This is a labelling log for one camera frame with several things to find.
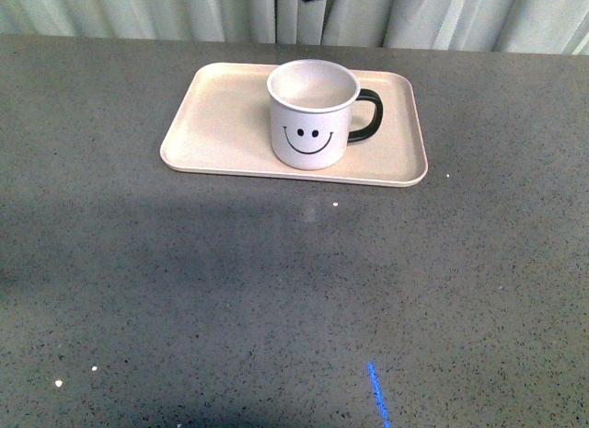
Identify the pink rectangular tray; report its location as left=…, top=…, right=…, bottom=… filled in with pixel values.
left=160, top=63, right=428, bottom=187

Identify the white pleated curtain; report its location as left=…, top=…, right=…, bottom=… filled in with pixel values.
left=1, top=0, right=588, bottom=55

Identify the white smiley face mug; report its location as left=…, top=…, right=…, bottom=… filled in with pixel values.
left=267, top=60, right=384, bottom=170

